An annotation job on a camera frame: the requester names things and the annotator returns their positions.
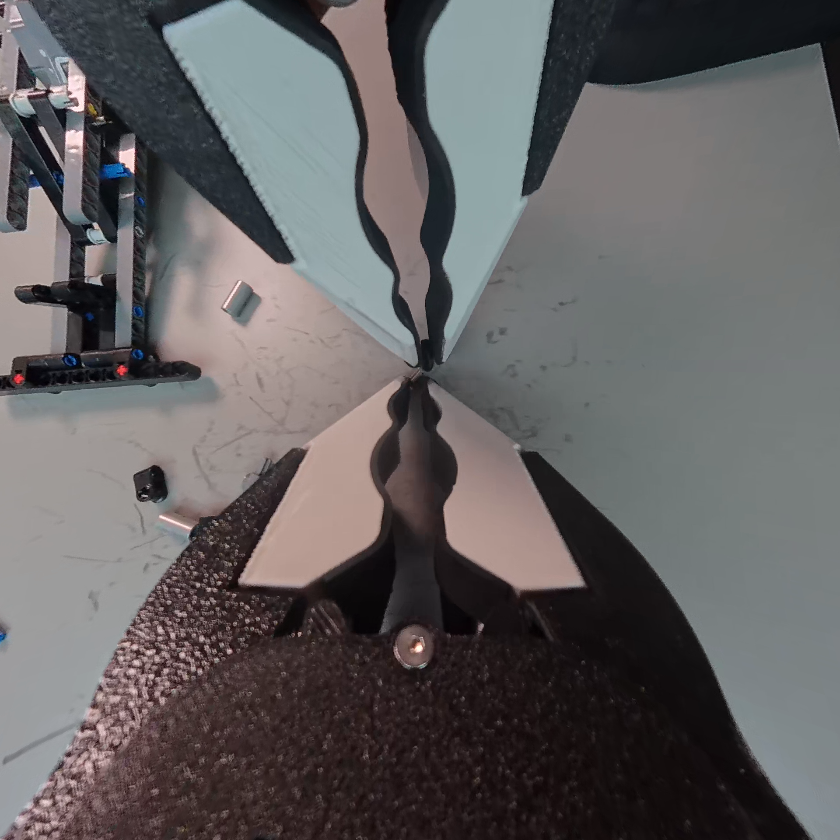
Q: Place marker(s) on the light grey tube piece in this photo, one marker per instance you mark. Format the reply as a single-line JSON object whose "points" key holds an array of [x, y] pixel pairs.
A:
{"points": [[176, 526], [241, 300]]}

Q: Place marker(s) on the small black connector piece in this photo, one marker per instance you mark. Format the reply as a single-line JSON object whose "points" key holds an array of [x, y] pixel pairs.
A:
{"points": [[149, 484]]}

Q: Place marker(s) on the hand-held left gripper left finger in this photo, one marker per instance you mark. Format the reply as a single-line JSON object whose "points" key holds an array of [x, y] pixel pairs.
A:
{"points": [[315, 525]]}

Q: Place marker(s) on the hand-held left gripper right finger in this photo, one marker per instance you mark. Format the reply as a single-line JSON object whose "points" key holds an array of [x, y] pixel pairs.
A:
{"points": [[512, 525]]}

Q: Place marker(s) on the grey black toy chassis model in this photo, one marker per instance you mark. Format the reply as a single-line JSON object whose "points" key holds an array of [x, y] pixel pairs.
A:
{"points": [[164, 371]]}

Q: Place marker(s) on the dark grey axle connector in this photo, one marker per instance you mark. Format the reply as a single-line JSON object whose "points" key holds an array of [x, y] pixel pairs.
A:
{"points": [[257, 472], [415, 375]]}

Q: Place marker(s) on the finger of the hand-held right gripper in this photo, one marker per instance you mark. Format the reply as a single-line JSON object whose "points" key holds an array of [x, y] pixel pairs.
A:
{"points": [[282, 131], [492, 131]]}

